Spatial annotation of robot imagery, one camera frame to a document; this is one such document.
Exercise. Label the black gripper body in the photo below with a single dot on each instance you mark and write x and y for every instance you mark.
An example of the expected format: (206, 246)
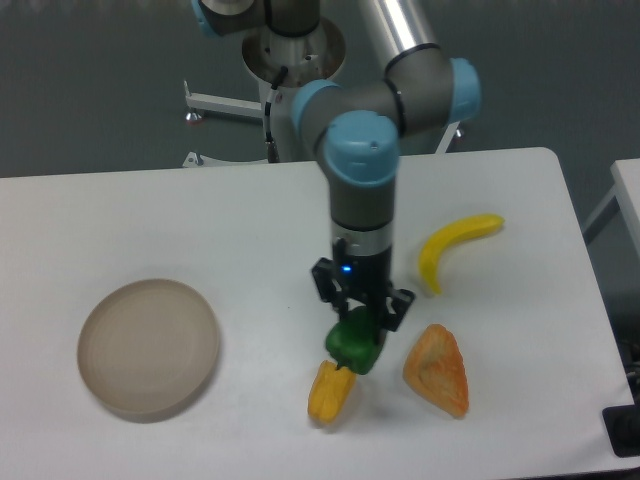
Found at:
(364, 278)

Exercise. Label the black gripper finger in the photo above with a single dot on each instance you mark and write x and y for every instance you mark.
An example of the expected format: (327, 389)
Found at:
(331, 280)
(391, 306)

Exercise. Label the green bell pepper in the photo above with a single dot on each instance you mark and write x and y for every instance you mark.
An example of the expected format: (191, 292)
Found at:
(356, 341)

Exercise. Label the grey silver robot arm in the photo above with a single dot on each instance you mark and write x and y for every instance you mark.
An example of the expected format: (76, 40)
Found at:
(352, 133)

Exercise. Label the yellow bell pepper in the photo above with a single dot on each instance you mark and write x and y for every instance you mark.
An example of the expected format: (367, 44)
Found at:
(329, 392)

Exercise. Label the beige round plate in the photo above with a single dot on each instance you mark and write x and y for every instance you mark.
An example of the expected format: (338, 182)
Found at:
(149, 349)

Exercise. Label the orange triangular pastry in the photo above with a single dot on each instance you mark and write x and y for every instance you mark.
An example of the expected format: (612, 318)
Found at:
(434, 369)

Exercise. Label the yellow banana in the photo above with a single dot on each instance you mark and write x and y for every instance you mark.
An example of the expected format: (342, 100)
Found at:
(455, 233)

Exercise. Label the black device at edge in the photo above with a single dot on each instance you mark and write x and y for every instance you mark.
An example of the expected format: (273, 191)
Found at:
(622, 425)

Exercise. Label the white side table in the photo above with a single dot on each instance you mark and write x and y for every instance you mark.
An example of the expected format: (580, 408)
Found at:
(622, 197)

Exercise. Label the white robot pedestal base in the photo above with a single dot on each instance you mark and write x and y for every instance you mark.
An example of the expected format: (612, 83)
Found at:
(420, 89)

